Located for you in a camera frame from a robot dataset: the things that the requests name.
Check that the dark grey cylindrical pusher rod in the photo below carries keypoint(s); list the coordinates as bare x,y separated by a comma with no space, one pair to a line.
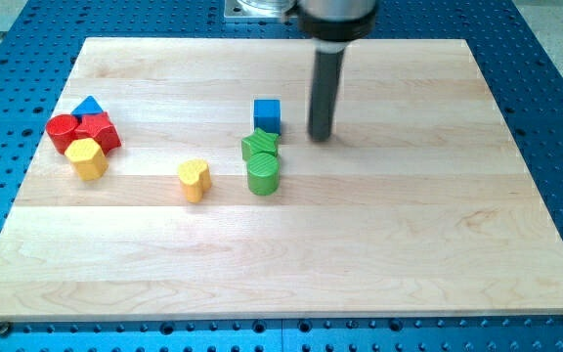
325,83

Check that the blue cube block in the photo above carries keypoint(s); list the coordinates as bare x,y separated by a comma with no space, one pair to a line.
267,115

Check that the green star block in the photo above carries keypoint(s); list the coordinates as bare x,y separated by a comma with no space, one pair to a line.
259,142

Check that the red star block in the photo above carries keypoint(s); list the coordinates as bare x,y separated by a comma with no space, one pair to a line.
100,128

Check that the green cylinder block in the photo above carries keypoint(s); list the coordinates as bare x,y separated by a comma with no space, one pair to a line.
263,174

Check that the yellow heart block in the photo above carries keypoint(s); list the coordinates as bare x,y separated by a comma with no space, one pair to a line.
195,179

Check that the light wooden board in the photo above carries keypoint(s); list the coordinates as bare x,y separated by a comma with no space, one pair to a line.
420,204

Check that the blue triangle block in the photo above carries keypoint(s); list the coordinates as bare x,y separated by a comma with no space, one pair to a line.
88,106

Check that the yellow hexagon block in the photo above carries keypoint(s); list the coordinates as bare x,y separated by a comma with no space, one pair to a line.
87,159

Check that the red cylinder block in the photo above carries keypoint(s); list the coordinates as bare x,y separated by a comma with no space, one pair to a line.
61,131

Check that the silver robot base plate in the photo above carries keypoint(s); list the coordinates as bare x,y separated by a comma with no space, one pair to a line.
256,10

